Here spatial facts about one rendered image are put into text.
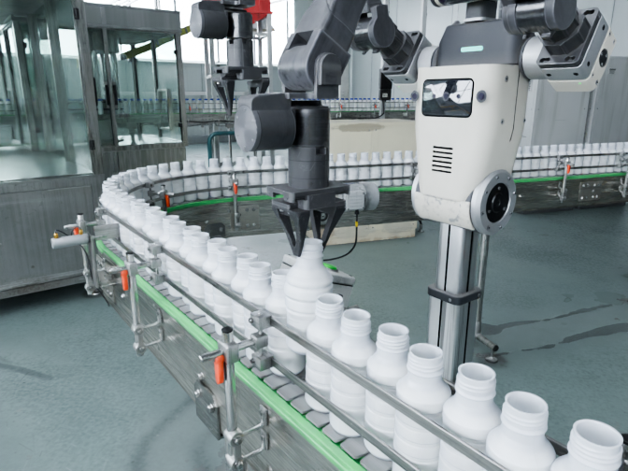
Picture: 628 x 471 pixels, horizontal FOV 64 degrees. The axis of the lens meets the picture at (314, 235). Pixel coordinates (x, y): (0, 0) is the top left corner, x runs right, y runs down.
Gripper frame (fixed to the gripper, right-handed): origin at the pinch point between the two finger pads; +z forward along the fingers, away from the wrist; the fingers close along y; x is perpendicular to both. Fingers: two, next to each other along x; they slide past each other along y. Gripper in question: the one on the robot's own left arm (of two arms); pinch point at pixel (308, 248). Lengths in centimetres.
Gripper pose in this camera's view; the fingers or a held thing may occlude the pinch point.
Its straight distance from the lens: 71.8
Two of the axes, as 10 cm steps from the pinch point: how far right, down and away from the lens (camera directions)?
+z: -0.1, 9.6, 2.8
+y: 8.0, -1.6, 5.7
